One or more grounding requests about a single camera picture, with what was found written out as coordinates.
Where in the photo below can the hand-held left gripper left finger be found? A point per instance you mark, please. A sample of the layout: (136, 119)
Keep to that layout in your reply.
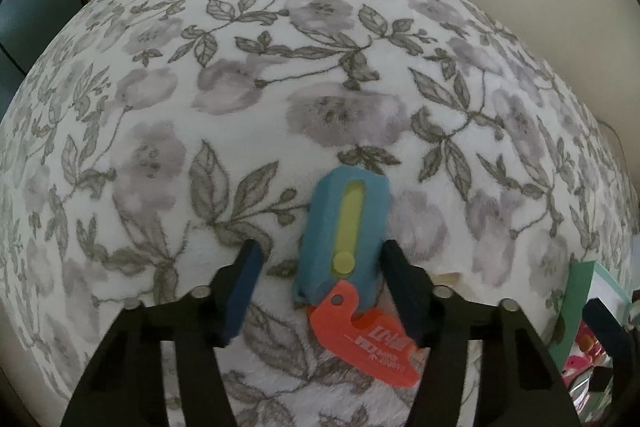
(242, 292)

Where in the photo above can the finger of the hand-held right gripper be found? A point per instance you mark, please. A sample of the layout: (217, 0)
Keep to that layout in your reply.
(602, 319)

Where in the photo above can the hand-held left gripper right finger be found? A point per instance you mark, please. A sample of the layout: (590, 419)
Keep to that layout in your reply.
(406, 292)

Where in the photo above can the teal white box tray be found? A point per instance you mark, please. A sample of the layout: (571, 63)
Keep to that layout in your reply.
(575, 302)

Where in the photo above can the orange utility cutter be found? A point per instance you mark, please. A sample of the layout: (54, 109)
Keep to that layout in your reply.
(380, 349)

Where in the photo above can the blue utility knife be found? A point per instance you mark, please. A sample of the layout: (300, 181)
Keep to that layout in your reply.
(325, 217)

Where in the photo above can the dark cabinet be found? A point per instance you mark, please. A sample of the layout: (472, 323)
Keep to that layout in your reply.
(30, 7)

